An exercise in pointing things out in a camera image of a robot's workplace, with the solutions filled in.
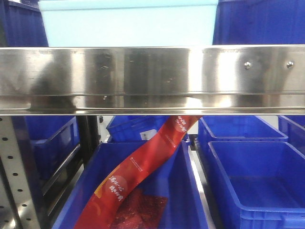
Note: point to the light blue plastic bin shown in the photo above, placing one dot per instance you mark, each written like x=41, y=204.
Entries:
x=128, y=23

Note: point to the blue bin centre rear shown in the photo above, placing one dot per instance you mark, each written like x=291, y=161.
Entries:
x=125, y=128

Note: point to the blue bin with banner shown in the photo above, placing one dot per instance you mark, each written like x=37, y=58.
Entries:
x=174, y=181

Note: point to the blue bin right rear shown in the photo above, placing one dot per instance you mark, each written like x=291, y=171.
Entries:
x=236, y=128

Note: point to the red printed banner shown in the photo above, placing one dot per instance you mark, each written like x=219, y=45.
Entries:
x=101, y=208

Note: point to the blue bin right front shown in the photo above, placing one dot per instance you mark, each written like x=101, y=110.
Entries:
x=258, y=185

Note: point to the blue bin upper right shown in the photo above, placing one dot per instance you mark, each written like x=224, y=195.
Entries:
x=259, y=22

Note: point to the perforated steel upright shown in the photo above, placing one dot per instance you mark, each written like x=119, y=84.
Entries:
x=15, y=152

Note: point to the right shelf steel rail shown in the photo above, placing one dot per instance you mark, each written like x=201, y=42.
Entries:
x=209, y=80

